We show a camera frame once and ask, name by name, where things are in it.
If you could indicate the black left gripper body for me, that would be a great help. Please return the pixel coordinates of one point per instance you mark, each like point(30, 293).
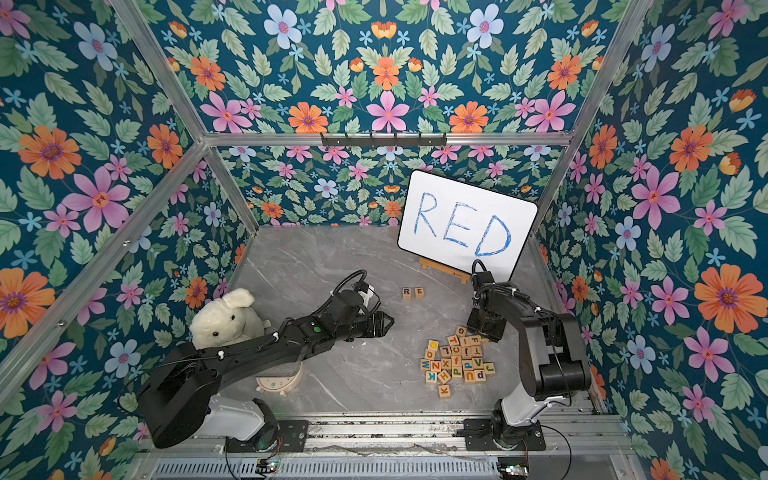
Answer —
point(365, 327)

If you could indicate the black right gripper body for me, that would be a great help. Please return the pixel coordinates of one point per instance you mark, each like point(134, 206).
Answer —
point(486, 318)

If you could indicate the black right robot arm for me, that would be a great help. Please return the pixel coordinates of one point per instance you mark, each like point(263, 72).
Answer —
point(552, 360)

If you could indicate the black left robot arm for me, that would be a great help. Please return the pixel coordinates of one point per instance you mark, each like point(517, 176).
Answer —
point(175, 400)

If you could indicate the white whiteboard with RED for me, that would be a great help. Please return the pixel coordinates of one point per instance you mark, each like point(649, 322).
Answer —
point(454, 224)

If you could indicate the round wooden toy clock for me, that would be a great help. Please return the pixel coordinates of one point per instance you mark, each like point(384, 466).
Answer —
point(281, 381)

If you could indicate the white plush bunny toy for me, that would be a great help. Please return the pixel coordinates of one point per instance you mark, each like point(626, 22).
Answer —
point(227, 320)

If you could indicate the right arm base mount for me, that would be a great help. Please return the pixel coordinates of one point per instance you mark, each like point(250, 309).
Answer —
point(494, 434)

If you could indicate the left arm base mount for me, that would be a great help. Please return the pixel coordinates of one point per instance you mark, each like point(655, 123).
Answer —
point(273, 436)

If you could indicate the black hook rail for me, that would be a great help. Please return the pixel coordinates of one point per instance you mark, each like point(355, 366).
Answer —
point(370, 140)

